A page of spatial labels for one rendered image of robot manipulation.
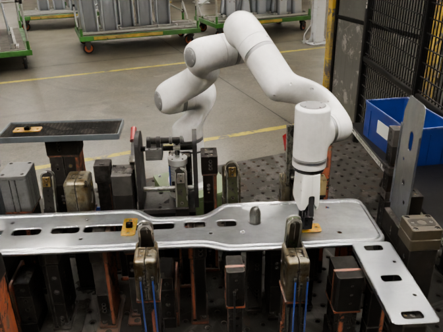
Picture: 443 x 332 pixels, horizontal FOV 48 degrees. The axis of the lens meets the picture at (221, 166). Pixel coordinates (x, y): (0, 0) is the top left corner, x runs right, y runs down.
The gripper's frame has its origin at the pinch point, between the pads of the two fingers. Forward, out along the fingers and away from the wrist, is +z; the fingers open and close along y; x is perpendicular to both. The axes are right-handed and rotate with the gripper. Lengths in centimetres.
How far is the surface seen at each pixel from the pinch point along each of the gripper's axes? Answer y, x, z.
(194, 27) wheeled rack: -716, -24, 76
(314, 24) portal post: -700, 169, 74
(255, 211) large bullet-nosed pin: -3.7, -12.7, -1.0
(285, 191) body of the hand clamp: -18.1, -2.1, 1.2
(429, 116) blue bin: -44, 51, -11
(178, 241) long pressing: 2.9, -33.2, 3.1
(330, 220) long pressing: -4.0, 8.0, 3.1
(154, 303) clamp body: 17.5, -39.0, 10.4
